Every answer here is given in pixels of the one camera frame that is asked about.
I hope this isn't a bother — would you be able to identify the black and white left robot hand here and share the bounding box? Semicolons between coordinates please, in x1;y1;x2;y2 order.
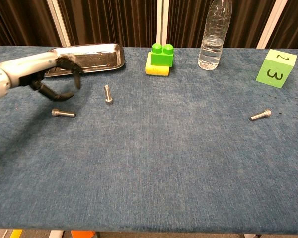
1;51;84;102

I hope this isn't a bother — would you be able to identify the silver bolt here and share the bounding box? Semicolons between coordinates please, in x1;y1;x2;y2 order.
51;108;76;119
104;85;114;106
248;109;273;122

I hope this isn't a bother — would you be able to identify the dark pleated curtain panel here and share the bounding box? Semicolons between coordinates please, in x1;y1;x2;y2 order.
0;0;62;52
270;0;298;50
57;0;160;48
166;0;277;49

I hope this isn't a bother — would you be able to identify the rectangular stainless steel tray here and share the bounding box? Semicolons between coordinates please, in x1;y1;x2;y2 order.
43;43;126;78

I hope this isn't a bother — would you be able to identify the yellow toy building block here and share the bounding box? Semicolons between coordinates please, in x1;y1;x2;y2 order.
145;52;170;77

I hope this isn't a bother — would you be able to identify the green toy building block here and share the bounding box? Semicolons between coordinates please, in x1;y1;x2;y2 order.
150;43;175;68

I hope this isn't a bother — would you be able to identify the blue fabric table mat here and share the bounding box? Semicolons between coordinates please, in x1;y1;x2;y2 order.
0;46;298;235

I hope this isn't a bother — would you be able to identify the clear plastic water bottle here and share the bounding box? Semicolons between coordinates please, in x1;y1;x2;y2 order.
198;0;233;71

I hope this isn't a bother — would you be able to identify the green numbered cube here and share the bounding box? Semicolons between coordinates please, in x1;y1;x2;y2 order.
255;49;298;89

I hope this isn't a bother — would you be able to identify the white partition frame post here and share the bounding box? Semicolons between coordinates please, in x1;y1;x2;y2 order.
256;0;289;49
156;0;169;48
46;0;72;47

